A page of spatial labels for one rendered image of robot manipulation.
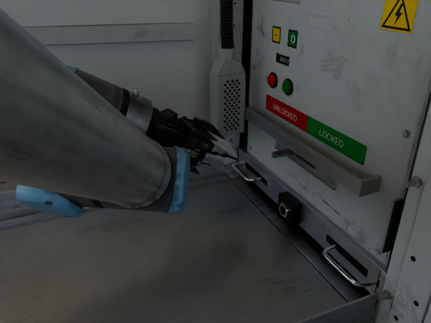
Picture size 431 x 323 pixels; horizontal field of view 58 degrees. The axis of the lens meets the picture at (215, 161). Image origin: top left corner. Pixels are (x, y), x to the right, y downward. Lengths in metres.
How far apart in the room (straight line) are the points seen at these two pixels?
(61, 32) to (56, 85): 0.78
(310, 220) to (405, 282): 0.26
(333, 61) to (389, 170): 0.21
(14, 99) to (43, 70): 0.03
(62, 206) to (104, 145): 0.27
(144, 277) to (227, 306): 0.17
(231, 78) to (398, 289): 0.53
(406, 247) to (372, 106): 0.21
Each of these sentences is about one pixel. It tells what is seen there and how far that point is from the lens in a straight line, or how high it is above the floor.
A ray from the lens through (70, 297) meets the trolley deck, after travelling 0.75.
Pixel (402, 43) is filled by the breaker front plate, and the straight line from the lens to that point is 0.60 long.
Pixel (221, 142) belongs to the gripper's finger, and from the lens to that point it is 0.74.
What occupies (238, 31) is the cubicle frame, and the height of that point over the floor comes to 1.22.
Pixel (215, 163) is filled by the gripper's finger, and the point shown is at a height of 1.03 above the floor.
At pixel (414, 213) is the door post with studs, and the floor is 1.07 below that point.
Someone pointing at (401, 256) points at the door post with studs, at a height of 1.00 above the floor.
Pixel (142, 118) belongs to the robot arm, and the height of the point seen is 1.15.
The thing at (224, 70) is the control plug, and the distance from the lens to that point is 0.87.
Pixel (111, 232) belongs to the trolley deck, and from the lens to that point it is 0.88.
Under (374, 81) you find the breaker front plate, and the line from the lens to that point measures 0.64.
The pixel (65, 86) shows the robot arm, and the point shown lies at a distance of 0.24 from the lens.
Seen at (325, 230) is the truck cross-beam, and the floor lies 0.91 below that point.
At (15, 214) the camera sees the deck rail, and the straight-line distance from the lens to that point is 1.00.
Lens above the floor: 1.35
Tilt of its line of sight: 26 degrees down
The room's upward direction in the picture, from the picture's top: straight up
